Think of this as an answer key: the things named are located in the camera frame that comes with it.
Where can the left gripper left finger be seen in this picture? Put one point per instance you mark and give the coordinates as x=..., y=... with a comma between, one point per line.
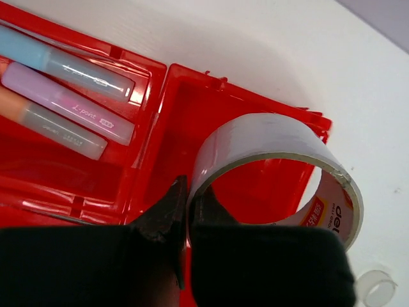
x=138, y=264

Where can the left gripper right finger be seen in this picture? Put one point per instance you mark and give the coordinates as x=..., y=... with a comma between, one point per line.
x=233, y=264

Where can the blue highlighter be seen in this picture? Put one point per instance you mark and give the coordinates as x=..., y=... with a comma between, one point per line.
x=50, y=60

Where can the orange highlighter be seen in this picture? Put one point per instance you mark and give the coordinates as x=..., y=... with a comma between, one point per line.
x=50, y=125

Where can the red compartment bin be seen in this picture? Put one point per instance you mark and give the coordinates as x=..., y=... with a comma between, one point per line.
x=45, y=184

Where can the pink highlighter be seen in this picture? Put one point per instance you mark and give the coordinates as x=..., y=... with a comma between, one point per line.
x=67, y=103

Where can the small clear tape roll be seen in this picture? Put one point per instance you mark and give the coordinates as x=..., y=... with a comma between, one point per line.
x=375, y=288

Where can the large clear tape roll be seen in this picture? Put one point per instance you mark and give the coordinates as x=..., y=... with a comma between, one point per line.
x=272, y=169

